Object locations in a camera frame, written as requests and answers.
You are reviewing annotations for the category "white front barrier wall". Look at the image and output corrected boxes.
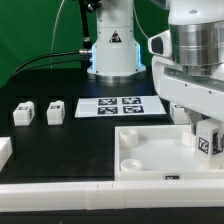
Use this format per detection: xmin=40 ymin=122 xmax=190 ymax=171
xmin=0 ymin=179 xmax=224 ymax=212

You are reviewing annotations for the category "black cable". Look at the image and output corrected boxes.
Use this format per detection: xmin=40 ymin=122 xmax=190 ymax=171
xmin=11 ymin=49 xmax=93 ymax=78

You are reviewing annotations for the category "white left obstacle block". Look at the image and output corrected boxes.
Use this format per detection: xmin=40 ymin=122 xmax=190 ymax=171
xmin=0 ymin=137 xmax=12 ymax=172

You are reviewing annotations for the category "white square tabletop tray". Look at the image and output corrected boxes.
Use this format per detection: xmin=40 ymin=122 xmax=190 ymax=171
xmin=114 ymin=125 xmax=224 ymax=181

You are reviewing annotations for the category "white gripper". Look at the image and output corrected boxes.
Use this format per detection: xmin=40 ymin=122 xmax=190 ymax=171
xmin=151 ymin=56 xmax=224 ymax=155

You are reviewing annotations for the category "white sheet with markers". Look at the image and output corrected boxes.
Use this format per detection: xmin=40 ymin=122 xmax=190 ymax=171
xmin=75 ymin=96 xmax=165 ymax=118

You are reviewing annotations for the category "grey thin cable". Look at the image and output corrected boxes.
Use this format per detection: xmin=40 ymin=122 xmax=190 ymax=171
xmin=49 ymin=0 xmax=67 ymax=70

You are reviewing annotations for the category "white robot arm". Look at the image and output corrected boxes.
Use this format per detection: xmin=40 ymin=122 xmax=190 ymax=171
xmin=84 ymin=0 xmax=224 ymax=155

